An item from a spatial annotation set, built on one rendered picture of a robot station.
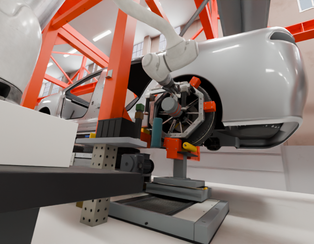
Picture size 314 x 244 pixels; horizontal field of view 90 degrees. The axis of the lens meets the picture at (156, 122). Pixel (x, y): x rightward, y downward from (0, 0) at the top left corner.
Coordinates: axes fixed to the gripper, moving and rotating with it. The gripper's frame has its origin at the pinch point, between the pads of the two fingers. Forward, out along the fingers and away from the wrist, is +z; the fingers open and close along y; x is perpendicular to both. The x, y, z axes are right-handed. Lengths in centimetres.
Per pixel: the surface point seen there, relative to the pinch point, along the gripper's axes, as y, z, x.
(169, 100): -15.3, 18.0, 4.7
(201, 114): 7.1, 36.7, -3.7
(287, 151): 126, 417, 12
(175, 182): -14, 37, -63
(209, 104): 15.5, 32.5, 2.7
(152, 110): -41, 33, 3
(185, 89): 1.8, 10.5, 8.1
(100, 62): -255, 114, 180
